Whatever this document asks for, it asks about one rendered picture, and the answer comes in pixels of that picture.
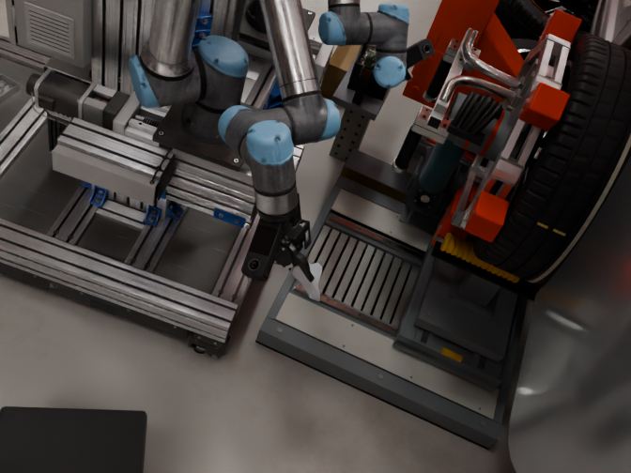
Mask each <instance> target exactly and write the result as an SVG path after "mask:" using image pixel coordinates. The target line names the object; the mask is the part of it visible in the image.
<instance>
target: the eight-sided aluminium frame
mask: <svg viewBox="0 0 631 473"><path fill-rule="evenodd" d="M570 44H571V43H570V42H568V41H566V40H564V39H561V38H558V37H555V36H553V35H551V34H548V35H546V36H545V38H544V39H543V40H542V41H541V42H540V43H539V44H538V45H537V46H536V47H535V48H534V49H531V51H530V52H529V54H528V55H527V57H526V58H525V61H524V63H523V66H522V68H521V69H520V71H519V73H518V74H517V76H516V78H517V79H518V80H520V79H521V77H522V76H523V77H526V75H527V73H528V71H529V70H530V69H531V66H532V64H533V63H534V61H535V59H536V58H537V59H538V63H537V65H536V69H535V72H534V76H533V78H532V81H531V85H530V87H529V90H528V92H527V95H526V97H525V100H524V102H523V105H522V107H521V109H520V111H519V113H518V115H517V118H516V121H515V123H514V125H513V126H512V128H511V131H510V133H509V135H508V137H507V139H506V141H505V143H504V146H503V148H502V150H501V152H500V153H499V155H498V156H497V158H496V160H495V162H494V161H491V160H490V161H489V162H488V164H487V166H486V167H485V168H484V167H482V166H480V164H481V162H482V160H483V157H481V156H478V155H476V158H475V160H474V162H473V164H472V165H471V166H470V168H469V171H468V173H467V176H466V178H465V180H464V182H465V181H466V182H465V184H464V187H463V190H462V192H461V195H460V198H459V201H458V204H457V207H456V209H455V212H454V214H453V216H452V221H451V225H454V226H456V227H458V228H460V229H463V230H465V226H466V221H467V219H468V217H469V213H470V208H471V207H472V205H473V204H474V202H475V201H476V198H477V196H479V194H480V192H481V191H486V192H490V190H491V189H492V187H493V185H494V184H495V182H496V181H497V180H499V181H501V182H503V183H502V185H501V186H500V188H499V190H498V192H497V193H496V195H495V196H497V197H499V198H501V199H503V200H504V199H505V198H506V196H507V195H508V193H509V192H510V190H511V189H512V187H514V186H515V185H516V183H517V181H518V179H519V178H520V176H521V175H522V173H523V171H524V169H525V164H526V162H527V159H528V157H529V155H530V153H531V151H532V149H533V146H534V144H535V142H536V140H537V138H538V136H539V134H540V132H541V129H540V128H537V127H535V126H534V125H532V126H531V130H530V132H529V134H528V136H527V138H526V140H525V142H524V145H523V146H522V148H521V150H520V152H519V154H518V156H517V159H514V158H512V157H510V154H511V152H512V150H513V148H514V146H515V143H516V140H517V138H518V136H519V134H520V132H521V130H522V128H523V126H524V124H525V121H522V120H520V119H519V117H520V114H521V110H522V109H523V107H524V105H525V103H526V101H527V98H528V95H529V94H530V92H531V91H532V90H533V89H534V88H535V87H536V86H537V85H538V84H539V83H544V84H548V85H550V86H552V87H555V88H557V89H559V90H561V88H562V76H563V73H564V69H565V65H566V60H567V56H568V54H569V52H570V50H571V47H570ZM548 65H550V66H551V67H552V66H553V65H554V66H553V68H554V70H553V74H552V78H551V79H549V78H547V77H546V70H547V66H548ZM510 102H511V101H509V100H507V99H503V101H502V102H501V105H502V108H503V109H505V110H507V111H509V112H512V110H513V108H514V107H511V106H510V105H509V104H510ZM472 184H474V185H476V186H478V189H477V191H476V194H475V197H474V199H473V200H472V202H471V204H470V205H469V207H468V208H467V209H466V211H464V209H465V206H466V203H467V201H468V198H469V193H470V190H471V187H472Z"/></svg>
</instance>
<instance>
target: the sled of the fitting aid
mask: <svg viewBox="0 0 631 473"><path fill-rule="evenodd" d="M435 233H436V232H435ZM434 236H435V234H434V235H433V236H432V238H431V240H430V242H429V244H428V247H427V249H426V252H425V255H424V258H423V261H422V264H421V267H420V270H419V273H418V275H417V278H416V281H415V283H414V286H413V288H412V291H411V294H410V297H409V300H408V304H407V307H406V309H405V311H404V314H403V317H402V320H401V323H400V325H399V328H398V330H397V333H396V336H395V338H394V341H393V344H392V346H393V347H396V348H398V349H400V350H402V351H404V352H406V353H409V354H411V355H412V356H414V357H416V358H418V359H422V360H424V361H426V362H428V363H431V364H433V365H435V366H437V367H439V368H440V369H443V370H445V371H447V372H449V373H451V374H455V375H457V376H459V377H461V378H463V379H466V380H468V381H469V382H471V383H473V384H475V385H478V386H480V387H482V388H484V389H488V390H490V391H492V392H493V391H494V390H495V389H496V388H497V387H498V386H499V385H500V383H501V382H502V380H503V377H504V372H505V368H506V363H507V359H508V355H509V351H510V346H511V342H512V338H513V334H514V329H515V325H516V318H517V313H518V309H519V305H520V300H521V297H522V296H520V295H518V296H517V301H516V308H515V312H514V316H513V321H512V325H511V329H510V333H509V337H508V342H507V345H506V350H505V354H504V357H503V359H502V360H501V361H500V362H499V363H497V362H495V361H493V360H491V359H488V358H486V357H483V356H481V355H479V354H477V353H475V352H472V351H470V350H468V349H467V348H465V347H462V346H460V345H458V344H456V343H452V342H450V341H448V340H446V339H444V338H442V337H439V336H438V335H436V334H434V333H432V332H429V331H427V330H425V329H423V328H419V327H417V326H415V325H414V321H415V318H416V315H417V312H418V310H419V307H420V304H421V302H422V299H423V294H424V291H425V288H426V286H427V283H428V280H429V277H430V274H431V271H432V268H433V266H434V264H435V261H436V258H437V257H435V256H432V255H431V252H432V251H433V248H434V246H433V245H432V241H433V238H434Z"/></svg>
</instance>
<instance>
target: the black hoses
mask: <svg viewBox="0 0 631 473"><path fill-rule="evenodd" d="M477 101H478V102H477ZM476 103H477V104H476ZM475 104H476V105H475ZM474 106H475V107H474ZM473 107H474V108H473ZM502 111H503V108H502V105H501V103H500V102H496V101H495V100H494V98H493V97H492V96H491V95H485V94H483V95H481V94H480V93H479V92H477V93H475V92H473V91H471V92H469V94H468V95H467V97H466V98H465V100H464V102H463V103H462V105H461V107H460V109H459V110H458V112H457V114H456V116H455V118H454V120H451V122H450V124H449V126H448V129H447V132H449V133H451V134H453V135H455V136H458V137H460V138H462V139H464V140H467V141H469V142H471V143H473V144H476V145H478V146H480V145H481V144H482V142H483V141H484V138H485V134H484V133H481V131H482V130H483V129H484V128H485V127H486V126H487V125H488V124H489V123H490V122H491V121H492V120H493V119H494V118H496V119H498V120H499V119H500V116H501V114H502Z"/></svg>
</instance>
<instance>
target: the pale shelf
mask: <svg viewBox="0 0 631 473"><path fill-rule="evenodd" d="M356 58H357V56H356ZM356 58H355V59H354V61H353V63H352V65H351V66H350V68H349V70H348V71H347V73H346V75H345V77H344V79H343V80H342V82H341V83H340V84H339V86H338V88H337V89H336V91H335V93H334V94H333V96H332V99H331V100H332V101H333V102H334V103H335V104H337V105H339V106H342V107H344V108H346V109H348V110H350V111H352V112H354V113H356V114H360V115H362V116H364V117H367V118H369V119H371V120H374V121H375V120H376V118H377V115H378V113H379V111H380V109H381V107H382V105H383V103H384V101H385V99H386V98H387V96H388V94H389V93H390V91H391V88H388V89H387V91H386V94H385V96H384V99H383V100H380V99H375V98H373V97H370V96H367V95H364V96H363V98H362V103H361V105H360V107H358V106H356V105H354V104H351V101H352V100H353V97H354V94H355V92H356V91H354V90H351V89H348V88H347V85H348V82H349V78H350V75H351V72H352V70H353V67H354V64H355V61H356Z"/></svg>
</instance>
